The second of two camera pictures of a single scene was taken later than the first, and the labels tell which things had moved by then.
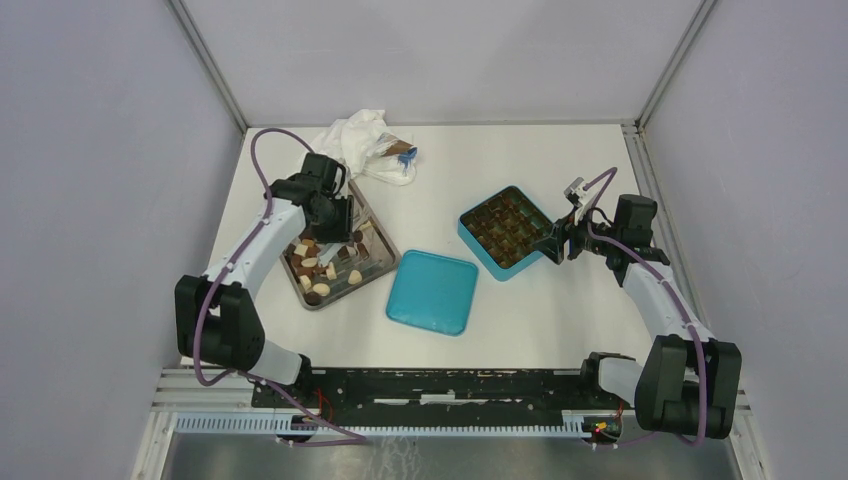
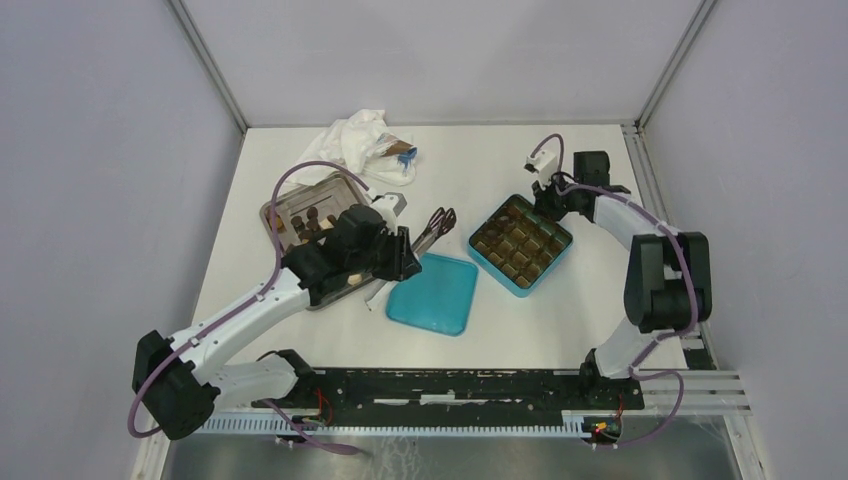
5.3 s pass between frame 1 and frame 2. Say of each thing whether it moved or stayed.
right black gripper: moved
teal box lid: stayed
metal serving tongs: moved
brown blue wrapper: stayed
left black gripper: moved
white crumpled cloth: stayed
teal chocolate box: moved
